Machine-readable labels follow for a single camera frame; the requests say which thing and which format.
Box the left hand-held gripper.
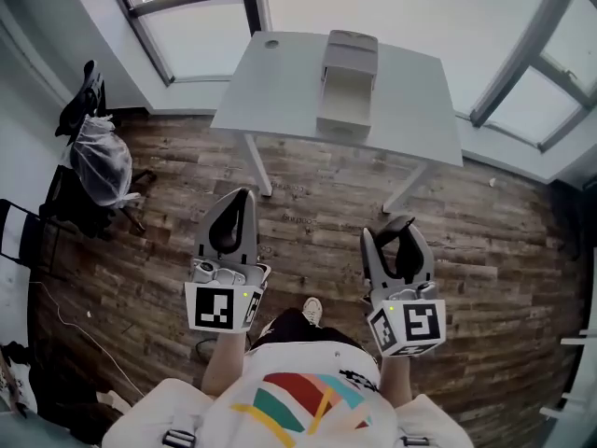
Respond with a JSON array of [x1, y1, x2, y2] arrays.
[[184, 188, 272, 333]]

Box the black bag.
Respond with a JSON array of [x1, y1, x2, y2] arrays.
[[0, 340, 123, 441]]

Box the black metal frame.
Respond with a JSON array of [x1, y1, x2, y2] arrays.
[[0, 197, 62, 277]]

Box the person's black trousers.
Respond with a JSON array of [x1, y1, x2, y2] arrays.
[[249, 307, 375, 355]]

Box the dark framed window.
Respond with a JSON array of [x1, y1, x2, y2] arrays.
[[101, 0, 263, 87]]

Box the person's right forearm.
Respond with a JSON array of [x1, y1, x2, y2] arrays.
[[379, 351, 417, 409]]

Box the person's white printed shirt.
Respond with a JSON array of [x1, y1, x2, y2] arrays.
[[102, 340, 475, 448]]

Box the white metal rack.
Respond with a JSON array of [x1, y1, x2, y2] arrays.
[[538, 328, 597, 441]]

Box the white floor cable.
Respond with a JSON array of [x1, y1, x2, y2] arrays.
[[27, 279, 146, 400]]

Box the black office chair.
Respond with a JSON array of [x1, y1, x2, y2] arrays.
[[38, 60, 158, 243]]

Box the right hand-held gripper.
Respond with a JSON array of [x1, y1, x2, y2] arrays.
[[360, 215, 447, 358]]

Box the translucent white plastic bag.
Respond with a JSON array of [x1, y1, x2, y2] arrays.
[[68, 113, 142, 210]]

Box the grey and white drawer container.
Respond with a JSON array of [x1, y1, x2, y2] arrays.
[[315, 29, 380, 141]]

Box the person's left forearm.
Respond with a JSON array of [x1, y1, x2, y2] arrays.
[[201, 328, 249, 399]]

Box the person's white shoe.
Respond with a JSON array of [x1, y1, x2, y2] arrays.
[[301, 296, 325, 329]]

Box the white table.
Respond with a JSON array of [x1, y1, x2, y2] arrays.
[[209, 30, 465, 215]]

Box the grey framed window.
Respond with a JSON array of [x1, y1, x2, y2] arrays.
[[469, 0, 597, 154]]

